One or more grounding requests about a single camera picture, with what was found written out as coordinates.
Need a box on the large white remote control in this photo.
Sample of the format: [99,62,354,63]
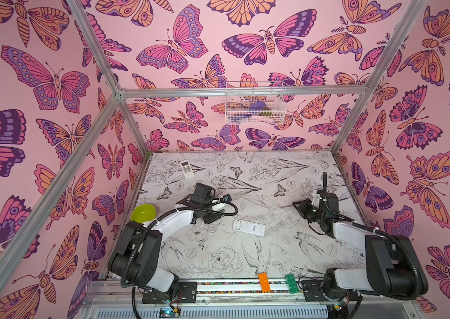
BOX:
[232,219,266,237]

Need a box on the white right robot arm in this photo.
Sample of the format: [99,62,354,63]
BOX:
[293,174,429,300]

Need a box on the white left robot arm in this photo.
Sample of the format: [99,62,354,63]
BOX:
[107,183,239,318]

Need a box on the small white remote control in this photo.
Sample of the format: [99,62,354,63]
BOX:
[179,160,194,179]

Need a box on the green plastic bowl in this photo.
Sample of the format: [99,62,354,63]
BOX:
[130,203,156,223]

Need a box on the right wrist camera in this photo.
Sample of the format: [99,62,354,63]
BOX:
[312,190,327,207]

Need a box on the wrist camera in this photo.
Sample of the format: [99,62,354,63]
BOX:
[312,190,327,207]
[189,183,216,206]

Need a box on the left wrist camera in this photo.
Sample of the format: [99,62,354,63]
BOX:
[189,183,216,206]

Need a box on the green lego brick on rail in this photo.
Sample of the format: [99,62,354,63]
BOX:
[285,274,300,295]

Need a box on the orange lego brick on rail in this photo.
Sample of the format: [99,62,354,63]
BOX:
[258,272,271,293]

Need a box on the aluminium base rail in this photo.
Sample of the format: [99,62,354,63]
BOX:
[77,278,424,318]

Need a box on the clear wall basket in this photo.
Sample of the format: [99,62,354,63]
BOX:
[223,84,286,126]

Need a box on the aluminium frame post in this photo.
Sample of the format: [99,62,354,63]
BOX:
[65,0,150,156]

